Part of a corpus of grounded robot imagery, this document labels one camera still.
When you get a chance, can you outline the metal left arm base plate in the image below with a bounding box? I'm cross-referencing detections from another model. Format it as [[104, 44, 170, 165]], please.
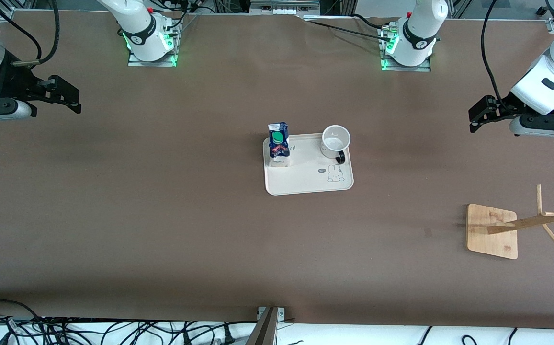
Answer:
[[378, 26, 432, 72]]

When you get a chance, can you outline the grey power strip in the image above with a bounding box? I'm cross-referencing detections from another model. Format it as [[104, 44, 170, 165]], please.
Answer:
[[249, 0, 321, 16]]

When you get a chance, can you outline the white smiley cup black handle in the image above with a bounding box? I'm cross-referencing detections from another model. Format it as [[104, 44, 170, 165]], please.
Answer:
[[321, 125, 351, 164]]

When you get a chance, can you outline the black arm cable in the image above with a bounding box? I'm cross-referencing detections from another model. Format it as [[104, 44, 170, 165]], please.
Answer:
[[480, 0, 513, 105], [0, 0, 61, 66]]

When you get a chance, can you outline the cream rabbit print tray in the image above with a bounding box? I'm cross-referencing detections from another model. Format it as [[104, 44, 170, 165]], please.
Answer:
[[262, 132, 354, 196]]

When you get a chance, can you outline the wooden cup rack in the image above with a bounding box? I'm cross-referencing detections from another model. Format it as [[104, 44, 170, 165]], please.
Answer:
[[466, 184, 554, 260]]

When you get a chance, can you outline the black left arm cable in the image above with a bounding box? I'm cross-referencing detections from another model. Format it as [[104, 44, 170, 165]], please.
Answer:
[[480, 0, 513, 105]]

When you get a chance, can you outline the blue white milk carton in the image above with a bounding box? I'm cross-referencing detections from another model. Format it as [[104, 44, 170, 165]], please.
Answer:
[[268, 122, 291, 167]]

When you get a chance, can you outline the metal frame bracket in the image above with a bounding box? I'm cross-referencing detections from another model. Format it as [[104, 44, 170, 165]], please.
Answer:
[[246, 306, 287, 345]]

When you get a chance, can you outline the black floor cable bundle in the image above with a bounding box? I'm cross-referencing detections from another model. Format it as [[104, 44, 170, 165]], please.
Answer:
[[0, 299, 258, 345]]

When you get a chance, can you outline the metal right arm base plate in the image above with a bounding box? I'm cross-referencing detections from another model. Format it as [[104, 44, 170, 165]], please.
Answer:
[[128, 19, 181, 67]]

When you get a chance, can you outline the black cable on table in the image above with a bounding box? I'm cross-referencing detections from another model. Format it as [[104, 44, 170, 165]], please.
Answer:
[[303, 13, 399, 44]]

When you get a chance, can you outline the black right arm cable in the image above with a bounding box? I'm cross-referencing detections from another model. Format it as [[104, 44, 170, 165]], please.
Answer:
[[0, 0, 61, 66]]

